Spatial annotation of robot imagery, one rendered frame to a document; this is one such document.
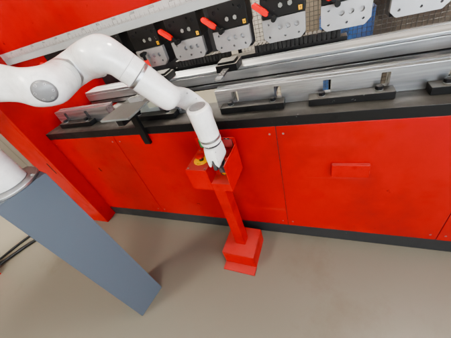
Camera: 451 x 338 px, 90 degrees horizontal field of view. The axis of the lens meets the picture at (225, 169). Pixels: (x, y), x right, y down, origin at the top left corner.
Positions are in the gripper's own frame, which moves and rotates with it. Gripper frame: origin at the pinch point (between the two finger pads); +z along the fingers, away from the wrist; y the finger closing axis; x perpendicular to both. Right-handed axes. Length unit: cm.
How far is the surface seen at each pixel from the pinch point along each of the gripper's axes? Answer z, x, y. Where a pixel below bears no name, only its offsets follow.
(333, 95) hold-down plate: -14, 43, -29
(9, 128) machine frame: -25, -145, -5
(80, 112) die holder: -18, -106, -28
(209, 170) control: -2.3, -4.5, 3.7
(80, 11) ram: -65, -60, -32
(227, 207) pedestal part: 26.4, -4.1, 3.4
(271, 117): -11.7, 19.7, -20.0
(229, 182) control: 1.9, 4.6, 6.3
